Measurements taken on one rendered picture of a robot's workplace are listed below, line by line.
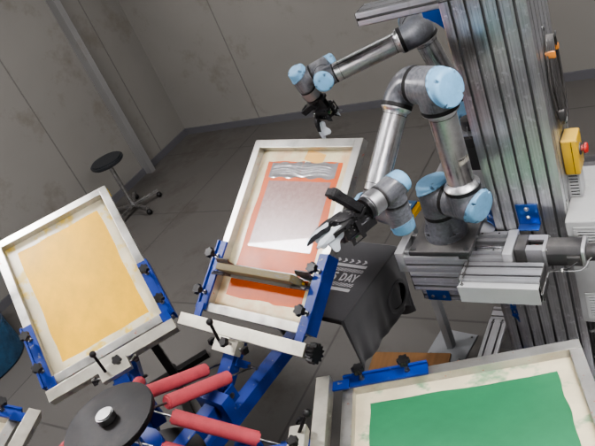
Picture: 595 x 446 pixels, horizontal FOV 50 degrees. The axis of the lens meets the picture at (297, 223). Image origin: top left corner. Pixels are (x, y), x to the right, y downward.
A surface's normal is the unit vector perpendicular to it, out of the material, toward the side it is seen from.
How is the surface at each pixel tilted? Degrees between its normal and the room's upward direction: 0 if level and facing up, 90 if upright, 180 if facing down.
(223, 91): 90
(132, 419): 0
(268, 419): 0
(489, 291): 90
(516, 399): 0
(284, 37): 90
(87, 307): 32
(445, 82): 82
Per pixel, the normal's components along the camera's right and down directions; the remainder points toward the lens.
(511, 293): -0.43, 0.62
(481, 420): -0.36, -0.79
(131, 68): 0.83, -0.02
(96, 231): -0.11, -0.47
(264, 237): -0.59, -0.36
